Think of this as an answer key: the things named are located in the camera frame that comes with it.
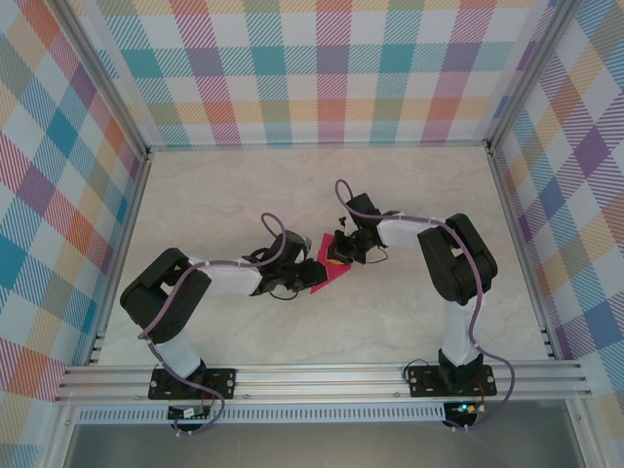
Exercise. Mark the pink paper sheet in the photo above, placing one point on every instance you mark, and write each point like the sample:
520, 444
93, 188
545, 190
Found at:
322, 285

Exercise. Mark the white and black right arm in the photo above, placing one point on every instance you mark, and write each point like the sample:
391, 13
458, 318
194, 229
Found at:
458, 336

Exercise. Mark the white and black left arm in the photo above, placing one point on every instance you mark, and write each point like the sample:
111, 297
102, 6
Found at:
166, 297

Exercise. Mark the grey metal sheet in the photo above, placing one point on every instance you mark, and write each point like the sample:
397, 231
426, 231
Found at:
317, 446

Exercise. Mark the small black circuit board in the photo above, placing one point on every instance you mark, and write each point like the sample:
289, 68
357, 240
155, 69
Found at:
187, 413

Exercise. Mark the circuit board with green light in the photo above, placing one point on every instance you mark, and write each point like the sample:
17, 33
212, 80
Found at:
465, 408

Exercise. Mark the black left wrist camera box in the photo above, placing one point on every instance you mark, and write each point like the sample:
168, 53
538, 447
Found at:
295, 245

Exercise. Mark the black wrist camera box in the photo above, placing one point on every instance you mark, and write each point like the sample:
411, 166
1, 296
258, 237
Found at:
295, 245
364, 207

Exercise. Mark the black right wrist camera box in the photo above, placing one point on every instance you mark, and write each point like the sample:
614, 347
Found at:
364, 207

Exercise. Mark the wide aluminium mounting rail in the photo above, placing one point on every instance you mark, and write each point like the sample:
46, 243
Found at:
317, 380

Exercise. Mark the thin aluminium frame bar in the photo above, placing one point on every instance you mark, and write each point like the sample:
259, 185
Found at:
317, 145

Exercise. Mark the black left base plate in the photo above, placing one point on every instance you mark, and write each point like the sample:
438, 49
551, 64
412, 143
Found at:
222, 380

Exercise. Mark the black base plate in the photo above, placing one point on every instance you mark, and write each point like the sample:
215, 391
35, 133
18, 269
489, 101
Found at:
424, 382
222, 380

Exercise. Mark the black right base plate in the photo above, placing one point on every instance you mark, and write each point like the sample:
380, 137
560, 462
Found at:
424, 382

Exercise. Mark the aluminium side rail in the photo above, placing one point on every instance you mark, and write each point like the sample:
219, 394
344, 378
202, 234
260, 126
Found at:
521, 244
124, 234

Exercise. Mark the slanted aluminium frame post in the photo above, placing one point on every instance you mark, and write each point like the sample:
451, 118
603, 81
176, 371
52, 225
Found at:
107, 88
531, 68

